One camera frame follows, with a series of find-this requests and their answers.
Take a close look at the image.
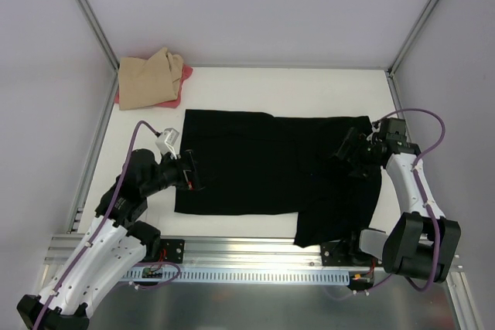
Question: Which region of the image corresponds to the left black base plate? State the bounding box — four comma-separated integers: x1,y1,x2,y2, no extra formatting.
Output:
159,238,185,264

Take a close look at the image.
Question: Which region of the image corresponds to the red folded t shirt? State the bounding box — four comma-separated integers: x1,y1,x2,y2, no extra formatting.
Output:
114,63,194,111

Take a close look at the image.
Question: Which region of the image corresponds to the aluminium frame post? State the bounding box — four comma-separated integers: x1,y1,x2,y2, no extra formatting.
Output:
53,0,120,70
386,0,467,76

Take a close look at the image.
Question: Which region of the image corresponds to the black t shirt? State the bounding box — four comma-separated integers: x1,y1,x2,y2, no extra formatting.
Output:
175,110,382,247

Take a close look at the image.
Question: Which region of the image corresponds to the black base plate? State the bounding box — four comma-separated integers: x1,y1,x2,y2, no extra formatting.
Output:
319,240,381,267
159,238,185,264

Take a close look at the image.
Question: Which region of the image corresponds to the white slotted cable duct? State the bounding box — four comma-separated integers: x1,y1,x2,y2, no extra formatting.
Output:
120,267,350,286

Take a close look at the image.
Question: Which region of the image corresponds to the left side aluminium rail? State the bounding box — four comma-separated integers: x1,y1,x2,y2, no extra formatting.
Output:
64,73,118,234

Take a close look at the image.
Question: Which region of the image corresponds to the front aluminium rail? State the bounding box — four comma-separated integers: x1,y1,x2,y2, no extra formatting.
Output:
44,232,463,271

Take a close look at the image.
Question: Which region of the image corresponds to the beige folded t shirt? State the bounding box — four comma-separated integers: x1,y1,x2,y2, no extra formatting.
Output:
118,47,190,111

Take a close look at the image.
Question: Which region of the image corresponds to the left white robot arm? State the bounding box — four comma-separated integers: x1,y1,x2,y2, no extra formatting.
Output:
17,149,201,329

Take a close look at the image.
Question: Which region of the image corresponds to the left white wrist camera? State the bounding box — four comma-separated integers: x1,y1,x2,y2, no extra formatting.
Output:
155,128,179,159

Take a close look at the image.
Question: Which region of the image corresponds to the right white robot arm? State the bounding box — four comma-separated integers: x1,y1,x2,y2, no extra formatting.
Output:
332,117,461,286

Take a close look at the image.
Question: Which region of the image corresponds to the right aluminium frame post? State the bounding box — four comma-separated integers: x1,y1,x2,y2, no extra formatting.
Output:
386,0,467,76

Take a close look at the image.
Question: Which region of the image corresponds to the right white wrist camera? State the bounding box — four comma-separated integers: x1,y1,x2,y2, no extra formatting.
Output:
367,121,381,143

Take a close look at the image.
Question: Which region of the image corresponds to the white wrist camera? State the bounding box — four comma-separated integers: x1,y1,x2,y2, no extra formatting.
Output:
367,121,381,143
155,128,179,159

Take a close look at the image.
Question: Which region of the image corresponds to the left aluminium frame post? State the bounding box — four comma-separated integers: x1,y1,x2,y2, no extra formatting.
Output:
53,0,120,70

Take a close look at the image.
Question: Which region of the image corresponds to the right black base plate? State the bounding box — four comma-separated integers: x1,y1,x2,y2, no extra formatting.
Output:
319,240,381,267

